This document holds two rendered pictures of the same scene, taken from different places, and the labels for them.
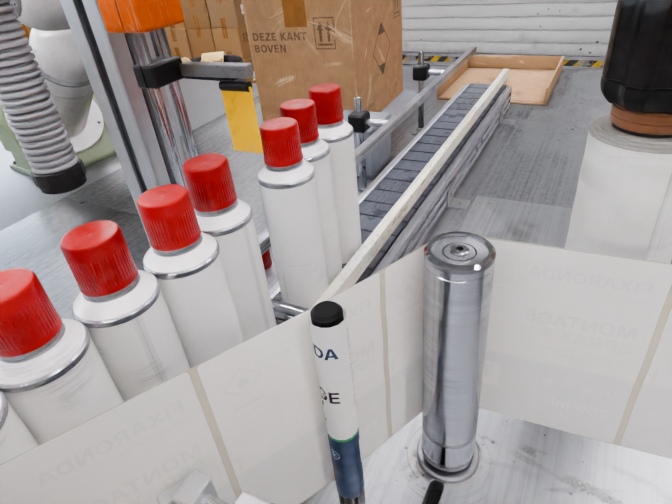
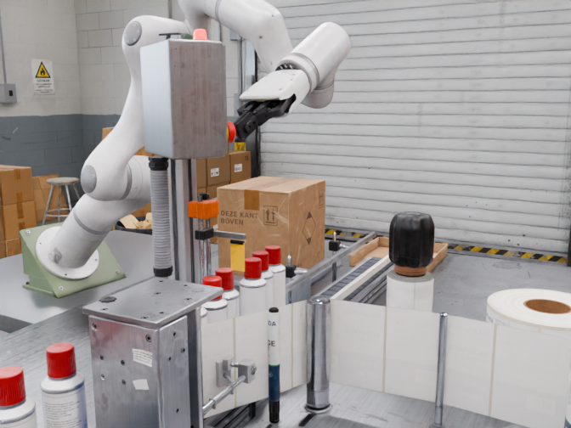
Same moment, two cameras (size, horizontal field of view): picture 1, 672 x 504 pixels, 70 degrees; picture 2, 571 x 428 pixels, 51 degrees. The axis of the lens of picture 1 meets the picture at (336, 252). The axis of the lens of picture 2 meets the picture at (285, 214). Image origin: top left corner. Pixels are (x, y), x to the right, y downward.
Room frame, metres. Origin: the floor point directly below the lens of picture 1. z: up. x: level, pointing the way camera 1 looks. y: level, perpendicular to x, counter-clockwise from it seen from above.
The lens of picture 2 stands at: (-0.69, 0.05, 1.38)
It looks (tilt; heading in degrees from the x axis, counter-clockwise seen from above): 11 degrees down; 356
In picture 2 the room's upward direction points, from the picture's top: straight up
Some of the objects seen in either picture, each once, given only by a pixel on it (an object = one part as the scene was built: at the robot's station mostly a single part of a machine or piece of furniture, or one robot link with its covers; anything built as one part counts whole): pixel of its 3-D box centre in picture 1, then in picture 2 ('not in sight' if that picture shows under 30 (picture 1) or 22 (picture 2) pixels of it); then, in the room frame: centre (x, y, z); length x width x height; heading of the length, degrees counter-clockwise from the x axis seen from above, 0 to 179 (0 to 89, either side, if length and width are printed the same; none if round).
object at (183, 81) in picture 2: not in sight; (183, 100); (0.38, 0.15, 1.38); 0.17 x 0.10 x 0.19; 24
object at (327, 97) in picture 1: (333, 180); (273, 295); (0.49, -0.01, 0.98); 0.05 x 0.05 x 0.20
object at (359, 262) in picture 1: (431, 169); (331, 301); (0.66, -0.15, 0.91); 1.07 x 0.01 x 0.02; 149
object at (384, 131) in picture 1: (383, 132); (303, 278); (0.70, -0.09, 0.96); 1.07 x 0.01 x 0.01; 149
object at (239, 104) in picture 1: (241, 117); (237, 255); (0.39, 0.06, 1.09); 0.03 x 0.01 x 0.06; 59
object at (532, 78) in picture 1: (502, 76); (400, 255); (1.28, -0.49, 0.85); 0.30 x 0.26 x 0.04; 149
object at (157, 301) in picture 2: not in sight; (155, 299); (0.02, 0.16, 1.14); 0.14 x 0.11 x 0.01; 149
